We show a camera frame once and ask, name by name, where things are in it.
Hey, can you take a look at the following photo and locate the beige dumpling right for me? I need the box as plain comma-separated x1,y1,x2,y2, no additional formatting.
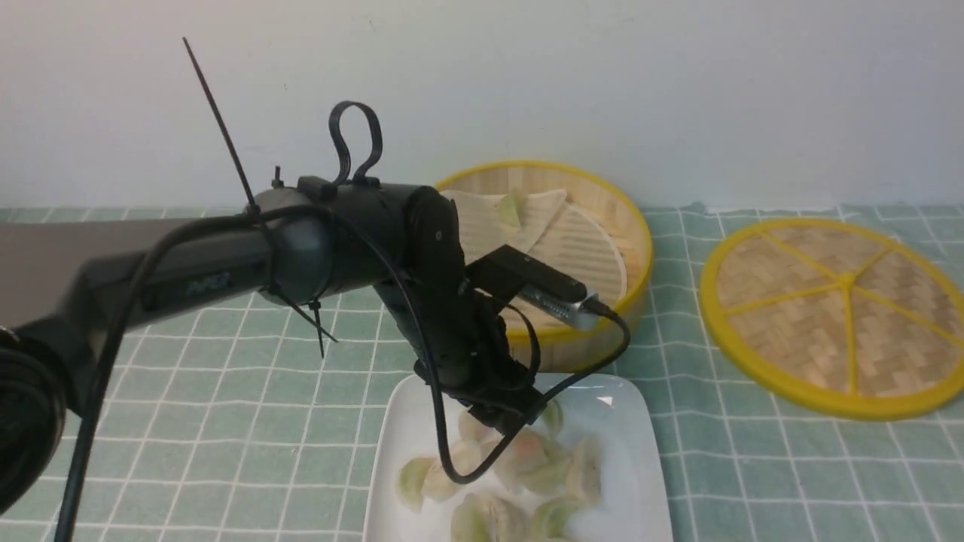
565,435,602,507

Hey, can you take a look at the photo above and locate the bamboo steamer basket yellow rim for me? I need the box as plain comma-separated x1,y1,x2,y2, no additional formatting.
437,161,653,328

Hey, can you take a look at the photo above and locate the white square plate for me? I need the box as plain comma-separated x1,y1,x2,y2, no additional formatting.
362,374,674,541

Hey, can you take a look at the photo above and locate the green checked tablecloth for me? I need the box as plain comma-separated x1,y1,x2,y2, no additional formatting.
0,203,964,542

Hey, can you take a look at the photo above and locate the pale dumpling left centre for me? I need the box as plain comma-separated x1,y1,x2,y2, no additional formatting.
421,440,482,502

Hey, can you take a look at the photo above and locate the woven bamboo steamer lid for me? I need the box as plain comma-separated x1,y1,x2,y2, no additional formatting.
698,218,963,421

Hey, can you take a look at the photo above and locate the pale dumpling bottom centre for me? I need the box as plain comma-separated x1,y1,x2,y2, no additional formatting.
479,494,528,541

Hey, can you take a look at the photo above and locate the black camera cable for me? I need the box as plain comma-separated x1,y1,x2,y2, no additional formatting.
53,205,632,542

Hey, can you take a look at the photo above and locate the white steamer liner cloth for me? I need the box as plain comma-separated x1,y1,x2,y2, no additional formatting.
443,189,627,305

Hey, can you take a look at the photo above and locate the black cable loop strap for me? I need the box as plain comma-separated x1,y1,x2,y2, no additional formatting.
328,100,383,186

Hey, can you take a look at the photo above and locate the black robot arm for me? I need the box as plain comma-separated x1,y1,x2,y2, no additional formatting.
1,178,545,510

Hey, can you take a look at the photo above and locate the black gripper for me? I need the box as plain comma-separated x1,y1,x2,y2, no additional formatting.
374,271,545,434

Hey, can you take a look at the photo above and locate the green dumpling under pink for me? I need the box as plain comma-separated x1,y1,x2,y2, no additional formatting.
517,452,571,496

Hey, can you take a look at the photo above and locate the pink centre dumpling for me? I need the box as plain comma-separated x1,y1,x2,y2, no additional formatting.
493,429,569,493

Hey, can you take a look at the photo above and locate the small green dumpling top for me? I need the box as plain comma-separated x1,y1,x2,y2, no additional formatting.
539,399,564,439

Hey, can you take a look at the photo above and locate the long black zip tie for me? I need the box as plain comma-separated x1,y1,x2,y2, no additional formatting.
182,35,256,207

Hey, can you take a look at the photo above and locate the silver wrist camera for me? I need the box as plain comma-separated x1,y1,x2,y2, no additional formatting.
465,245,603,332

